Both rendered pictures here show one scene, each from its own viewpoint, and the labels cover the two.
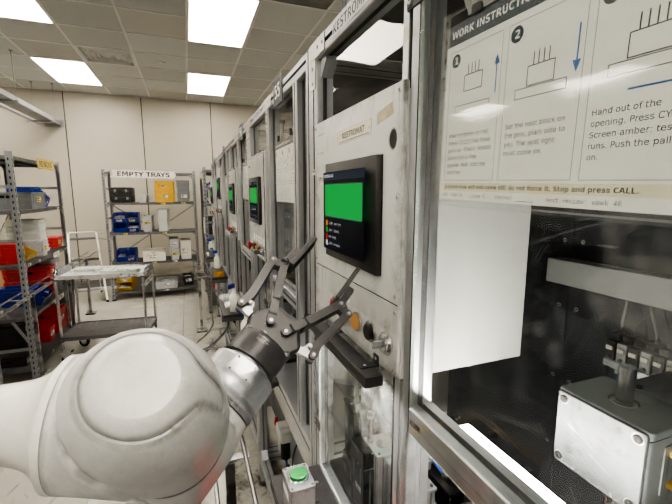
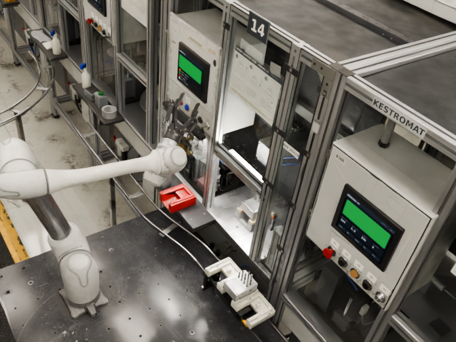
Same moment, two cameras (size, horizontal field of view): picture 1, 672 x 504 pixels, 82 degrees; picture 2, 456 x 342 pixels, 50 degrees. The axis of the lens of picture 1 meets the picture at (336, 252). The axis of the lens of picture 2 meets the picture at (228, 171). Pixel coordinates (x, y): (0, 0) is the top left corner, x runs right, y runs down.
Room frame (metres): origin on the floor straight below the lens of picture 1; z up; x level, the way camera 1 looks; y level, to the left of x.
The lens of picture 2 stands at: (-1.25, 0.45, 2.73)
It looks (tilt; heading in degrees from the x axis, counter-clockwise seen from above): 39 degrees down; 340
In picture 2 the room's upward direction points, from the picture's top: 8 degrees clockwise
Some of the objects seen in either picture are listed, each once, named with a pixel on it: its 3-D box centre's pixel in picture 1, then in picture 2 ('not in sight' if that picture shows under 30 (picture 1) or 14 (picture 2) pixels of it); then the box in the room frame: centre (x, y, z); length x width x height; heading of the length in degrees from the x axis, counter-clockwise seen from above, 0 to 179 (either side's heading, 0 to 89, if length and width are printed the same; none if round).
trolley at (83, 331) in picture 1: (110, 308); not in sight; (3.92, 2.36, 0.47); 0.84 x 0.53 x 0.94; 105
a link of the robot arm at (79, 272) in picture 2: not in sight; (80, 274); (0.29, 0.55, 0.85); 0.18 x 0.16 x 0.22; 12
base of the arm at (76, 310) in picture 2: not in sight; (85, 297); (0.26, 0.54, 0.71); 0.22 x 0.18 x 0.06; 21
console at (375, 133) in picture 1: (398, 225); (210, 70); (0.82, -0.13, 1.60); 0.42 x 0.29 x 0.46; 21
